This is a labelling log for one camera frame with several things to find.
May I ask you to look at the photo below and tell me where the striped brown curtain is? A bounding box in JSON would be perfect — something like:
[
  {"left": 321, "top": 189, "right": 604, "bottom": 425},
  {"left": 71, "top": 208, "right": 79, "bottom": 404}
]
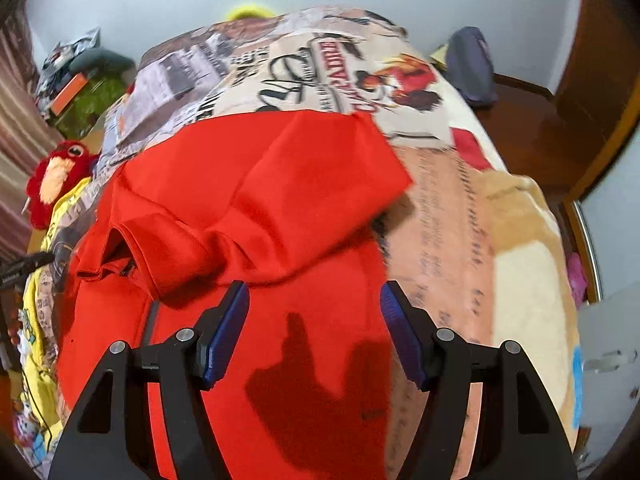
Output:
[{"left": 0, "top": 10, "right": 66, "bottom": 261}]

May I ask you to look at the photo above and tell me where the grey plastic panel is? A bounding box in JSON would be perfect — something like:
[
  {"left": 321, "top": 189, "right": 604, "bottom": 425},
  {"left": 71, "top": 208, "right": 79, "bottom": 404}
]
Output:
[{"left": 577, "top": 287, "right": 640, "bottom": 466}]

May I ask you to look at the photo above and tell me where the orange box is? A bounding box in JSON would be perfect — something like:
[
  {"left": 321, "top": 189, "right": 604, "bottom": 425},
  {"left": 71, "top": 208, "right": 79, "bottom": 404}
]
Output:
[{"left": 50, "top": 74, "right": 92, "bottom": 114}]

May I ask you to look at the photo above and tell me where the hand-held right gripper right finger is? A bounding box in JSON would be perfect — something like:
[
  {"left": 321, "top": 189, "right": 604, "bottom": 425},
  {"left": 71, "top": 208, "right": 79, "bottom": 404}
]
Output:
[{"left": 380, "top": 280, "right": 578, "bottom": 480}]

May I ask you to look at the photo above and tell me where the pink cloth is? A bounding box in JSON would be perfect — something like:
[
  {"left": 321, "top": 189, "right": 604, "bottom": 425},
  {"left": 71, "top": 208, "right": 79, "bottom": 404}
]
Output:
[{"left": 567, "top": 252, "right": 587, "bottom": 307}]

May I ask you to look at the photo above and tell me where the red plush toy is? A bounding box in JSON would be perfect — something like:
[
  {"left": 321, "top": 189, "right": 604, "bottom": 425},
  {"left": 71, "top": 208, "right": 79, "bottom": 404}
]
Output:
[{"left": 26, "top": 141, "right": 99, "bottom": 228}]

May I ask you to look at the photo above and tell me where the green patterned cloth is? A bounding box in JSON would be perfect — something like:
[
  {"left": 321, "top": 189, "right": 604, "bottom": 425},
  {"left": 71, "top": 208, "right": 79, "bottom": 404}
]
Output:
[{"left": 57, "top": 72, "right": 127, "bottom": 141}]

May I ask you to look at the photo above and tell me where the dark blue bag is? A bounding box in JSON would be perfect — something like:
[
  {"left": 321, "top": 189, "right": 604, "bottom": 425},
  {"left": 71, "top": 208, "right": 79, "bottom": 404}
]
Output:
[{"left": 445, "top": 26, "right": 499, "bottom": 109}]

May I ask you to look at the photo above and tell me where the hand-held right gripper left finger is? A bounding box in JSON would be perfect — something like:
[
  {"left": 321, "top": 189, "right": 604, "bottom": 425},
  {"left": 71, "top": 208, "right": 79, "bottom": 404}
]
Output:
[{"left": 47, "top": 280, "right": 251, "bottom": 480}]

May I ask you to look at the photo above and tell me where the red zip jacket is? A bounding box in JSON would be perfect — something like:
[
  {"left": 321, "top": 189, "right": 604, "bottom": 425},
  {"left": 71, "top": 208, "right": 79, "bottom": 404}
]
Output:
[{"left": 55, "top": 110, "right": 413, "bottom": 480}]

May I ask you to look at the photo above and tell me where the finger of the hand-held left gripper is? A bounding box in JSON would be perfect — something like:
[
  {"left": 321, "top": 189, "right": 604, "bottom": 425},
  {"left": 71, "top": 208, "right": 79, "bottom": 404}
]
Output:
[{"left": 0, "top": 252, "right": 57, "bottom": 287}]

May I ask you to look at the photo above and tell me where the yellow cartoon printed cloth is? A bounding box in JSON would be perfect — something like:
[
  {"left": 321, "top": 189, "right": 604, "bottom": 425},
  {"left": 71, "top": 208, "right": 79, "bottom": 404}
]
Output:
[{"left": 10, "top": 177, "right": 103, "bottom": 466}]

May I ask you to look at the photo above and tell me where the printed blanket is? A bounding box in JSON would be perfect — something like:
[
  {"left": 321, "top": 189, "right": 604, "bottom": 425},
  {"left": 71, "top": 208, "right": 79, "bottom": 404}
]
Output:
[{"left": 27, "top": 5, "right": 583, "bottom": 480}]

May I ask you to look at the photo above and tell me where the brown wooden door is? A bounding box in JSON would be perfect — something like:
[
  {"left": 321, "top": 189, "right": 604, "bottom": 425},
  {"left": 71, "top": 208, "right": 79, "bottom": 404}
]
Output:
[{"left": 552, "top": 0, "right": 601, "bottom": 111}]

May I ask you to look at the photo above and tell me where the pile of clutter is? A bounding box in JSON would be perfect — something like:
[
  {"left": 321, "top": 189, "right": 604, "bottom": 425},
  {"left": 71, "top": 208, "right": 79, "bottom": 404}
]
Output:
[{"left": 37, "top": 27, "right": 102, "bottom": 96}]

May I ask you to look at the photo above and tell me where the grey plush cushion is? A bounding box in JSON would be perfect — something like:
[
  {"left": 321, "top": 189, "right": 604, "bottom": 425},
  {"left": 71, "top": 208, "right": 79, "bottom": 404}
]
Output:
[{"left": 70, "top": 47, "right": 137, "bottom": 79}]

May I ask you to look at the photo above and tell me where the yellow curved tube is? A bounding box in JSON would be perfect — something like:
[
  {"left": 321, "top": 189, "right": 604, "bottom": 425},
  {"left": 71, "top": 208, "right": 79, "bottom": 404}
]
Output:
[{"left": 225, "top": 4, "right": 277, "bottom": 21}]

